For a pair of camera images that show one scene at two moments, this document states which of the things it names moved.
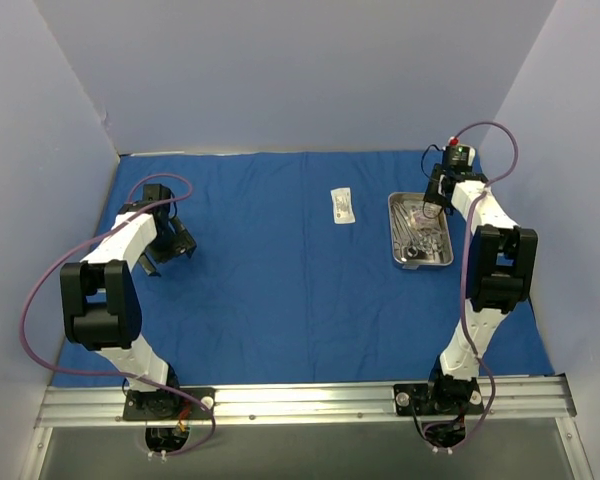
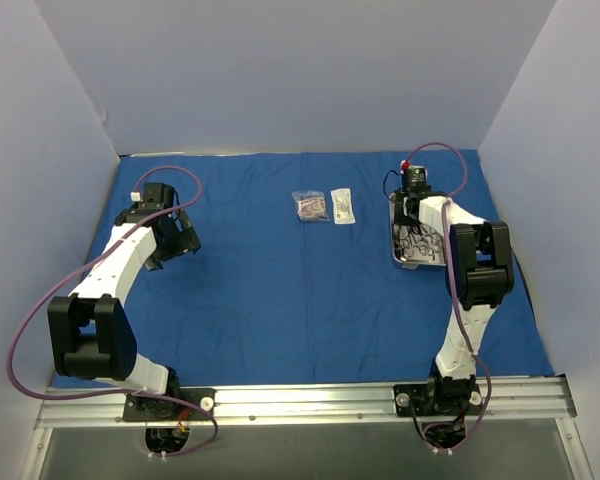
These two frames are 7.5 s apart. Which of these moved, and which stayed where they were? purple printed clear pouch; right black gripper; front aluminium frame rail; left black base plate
Moved: purple printed clear pouch; right black gripper
Stayed: left black base plate; front aluminium frame rail
